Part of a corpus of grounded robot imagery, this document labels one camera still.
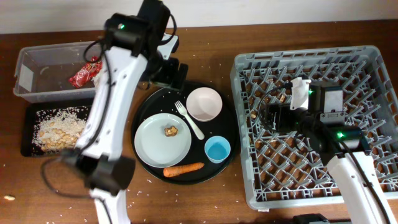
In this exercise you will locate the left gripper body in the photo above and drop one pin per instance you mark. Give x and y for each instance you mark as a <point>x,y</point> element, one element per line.
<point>165,73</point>

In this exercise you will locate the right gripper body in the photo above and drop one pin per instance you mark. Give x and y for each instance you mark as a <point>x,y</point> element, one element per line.
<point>288,119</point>

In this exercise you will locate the pink bowl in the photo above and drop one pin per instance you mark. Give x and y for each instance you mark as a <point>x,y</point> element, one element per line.
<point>204,104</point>

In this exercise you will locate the brown food scrap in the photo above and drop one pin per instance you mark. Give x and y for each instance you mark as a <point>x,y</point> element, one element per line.
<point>171,131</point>

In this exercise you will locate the light grey plate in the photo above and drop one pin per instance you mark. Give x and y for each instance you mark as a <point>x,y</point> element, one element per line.
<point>154,148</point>

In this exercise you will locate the red snack wrapper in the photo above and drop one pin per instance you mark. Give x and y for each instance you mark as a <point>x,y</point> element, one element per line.
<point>86,73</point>

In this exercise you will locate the rice and peanut waste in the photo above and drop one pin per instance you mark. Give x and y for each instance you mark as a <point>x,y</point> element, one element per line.
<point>56,129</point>

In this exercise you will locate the white tissue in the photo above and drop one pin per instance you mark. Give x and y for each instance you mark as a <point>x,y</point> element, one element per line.
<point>96,79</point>

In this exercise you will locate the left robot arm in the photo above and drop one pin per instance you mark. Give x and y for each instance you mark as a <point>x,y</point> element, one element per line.
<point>133,49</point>

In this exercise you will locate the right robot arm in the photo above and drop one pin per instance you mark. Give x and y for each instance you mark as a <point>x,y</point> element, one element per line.
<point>343,150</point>

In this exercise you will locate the grey dishwasher rack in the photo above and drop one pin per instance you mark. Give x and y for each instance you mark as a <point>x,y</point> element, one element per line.
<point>280,170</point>

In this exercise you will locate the round black tray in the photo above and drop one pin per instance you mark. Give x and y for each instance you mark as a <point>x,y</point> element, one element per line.
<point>225,125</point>

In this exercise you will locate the white plastic fork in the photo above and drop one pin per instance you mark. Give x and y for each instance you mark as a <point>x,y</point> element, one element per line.
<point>183,111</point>

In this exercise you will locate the blue cup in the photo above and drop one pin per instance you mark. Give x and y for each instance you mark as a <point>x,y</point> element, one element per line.
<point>217,149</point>

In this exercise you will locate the orange carrot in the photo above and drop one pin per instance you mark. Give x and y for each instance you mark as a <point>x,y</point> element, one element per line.
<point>179,170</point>

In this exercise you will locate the clear plastic bin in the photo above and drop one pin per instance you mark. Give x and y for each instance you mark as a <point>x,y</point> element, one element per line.
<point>43,72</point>

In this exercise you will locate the black rectangular tray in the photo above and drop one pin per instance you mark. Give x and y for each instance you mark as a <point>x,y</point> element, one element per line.
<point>31,130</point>

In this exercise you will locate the peanut on table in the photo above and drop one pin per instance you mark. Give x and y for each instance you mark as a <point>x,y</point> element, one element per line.
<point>9,197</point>

